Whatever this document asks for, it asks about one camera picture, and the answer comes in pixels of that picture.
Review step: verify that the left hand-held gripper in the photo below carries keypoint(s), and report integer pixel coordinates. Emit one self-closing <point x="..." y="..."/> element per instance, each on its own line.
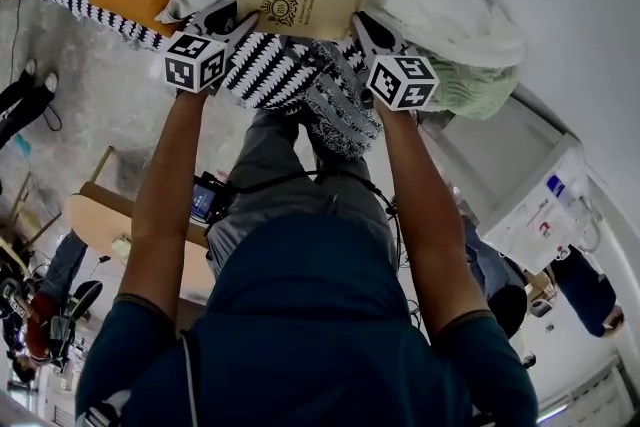
<point x="192" y="65"/>

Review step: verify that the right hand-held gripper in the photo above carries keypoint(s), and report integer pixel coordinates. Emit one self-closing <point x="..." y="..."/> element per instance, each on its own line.
<point x="400" y="82"/>

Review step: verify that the tan hardcover book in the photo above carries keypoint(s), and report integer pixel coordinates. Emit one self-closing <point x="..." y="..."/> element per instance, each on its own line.
<point x="295" y="5"/>

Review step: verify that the person's right forearm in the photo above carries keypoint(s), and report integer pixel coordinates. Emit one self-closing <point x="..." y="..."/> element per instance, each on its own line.
<point x="430" y="215"/>

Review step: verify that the person's left forearm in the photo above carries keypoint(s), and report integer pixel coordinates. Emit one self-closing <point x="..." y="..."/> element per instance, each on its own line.
<point x="165" y="195"/>

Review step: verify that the wooden coffee table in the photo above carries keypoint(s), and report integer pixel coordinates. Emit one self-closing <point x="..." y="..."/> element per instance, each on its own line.
<point x="100" y="215"/>

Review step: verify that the white fluffy blanket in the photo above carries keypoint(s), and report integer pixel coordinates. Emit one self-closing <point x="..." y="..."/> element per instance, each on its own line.
<point x="440" y="5"/>

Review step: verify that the grey fringed woven blanket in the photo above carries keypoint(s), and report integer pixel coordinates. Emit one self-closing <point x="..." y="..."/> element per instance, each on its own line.
<point x="340" y="115"/>

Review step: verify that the green knitted blanket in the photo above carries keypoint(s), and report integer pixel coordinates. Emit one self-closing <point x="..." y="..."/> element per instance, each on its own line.
<point x="475" y="90"/>

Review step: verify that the person's grey trousers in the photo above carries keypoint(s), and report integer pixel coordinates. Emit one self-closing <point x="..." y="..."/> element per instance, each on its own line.
<point x="280" y="195"/>

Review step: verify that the small black monitor device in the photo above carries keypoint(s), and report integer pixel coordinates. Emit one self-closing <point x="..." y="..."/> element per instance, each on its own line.
<point x="205" y="200"/>

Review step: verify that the white sink cabinet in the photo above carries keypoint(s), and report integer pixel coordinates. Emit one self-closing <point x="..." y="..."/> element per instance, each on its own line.
<point x="520" y="175"/>

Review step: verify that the blue white bottle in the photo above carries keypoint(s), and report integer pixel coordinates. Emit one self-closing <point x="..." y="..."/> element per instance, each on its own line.
<point x="557" y="187"/>

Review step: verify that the small teal plastic object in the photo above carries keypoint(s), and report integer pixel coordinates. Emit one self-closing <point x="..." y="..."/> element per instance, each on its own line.
<point x="21" y="145"/>

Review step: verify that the person's teal shirt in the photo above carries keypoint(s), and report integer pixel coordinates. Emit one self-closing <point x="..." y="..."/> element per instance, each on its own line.
<point x="310" y="340"/>

